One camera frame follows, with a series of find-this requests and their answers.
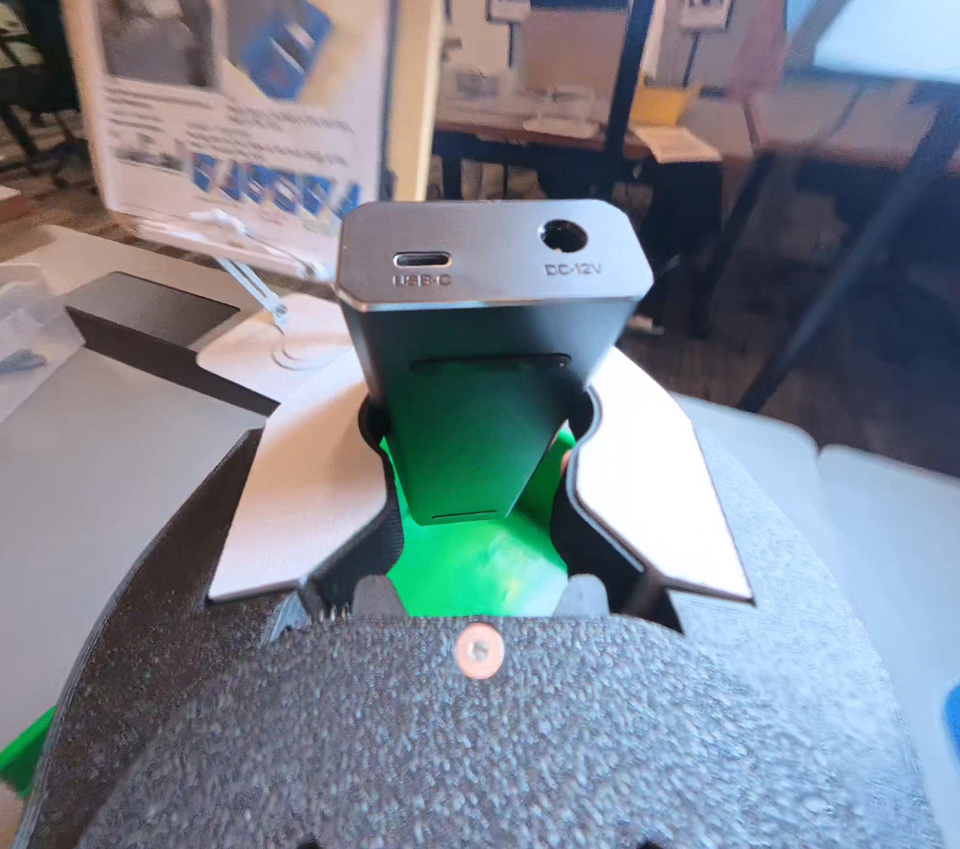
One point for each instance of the wooden table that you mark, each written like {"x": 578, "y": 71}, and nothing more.
{"x": 487, "y": 129}

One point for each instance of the dark grey usb hub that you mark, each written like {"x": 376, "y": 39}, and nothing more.
{"x": 487, "y": 241}

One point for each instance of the black office chair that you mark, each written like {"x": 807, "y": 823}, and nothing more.
{"x": 37, "y": 84}

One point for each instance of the black metal pole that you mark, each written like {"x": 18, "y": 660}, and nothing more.
{"x": 637, "y": 39}

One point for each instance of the white top table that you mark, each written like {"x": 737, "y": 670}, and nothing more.
{"x": 892, "y": 31}

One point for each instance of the yellow box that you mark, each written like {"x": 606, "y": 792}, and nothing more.
{"x": 664, "y": 106}

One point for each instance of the clear plastic bag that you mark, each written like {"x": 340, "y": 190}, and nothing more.
{"x": 37, "y": 339}

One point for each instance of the instruction board with white stand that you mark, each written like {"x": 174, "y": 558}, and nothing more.
{"x": 247, "y": 114}

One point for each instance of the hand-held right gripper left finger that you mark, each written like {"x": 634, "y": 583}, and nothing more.
{"x": 300, "y": 496}

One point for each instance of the green plastic bin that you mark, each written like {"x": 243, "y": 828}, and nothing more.
{"x": 480, "y": 564}

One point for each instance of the white paper sheet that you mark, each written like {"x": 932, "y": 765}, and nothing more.
{"x": 682, "y": 144}

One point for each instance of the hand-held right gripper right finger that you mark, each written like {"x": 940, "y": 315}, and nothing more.
{"x": 652, "y": 489}

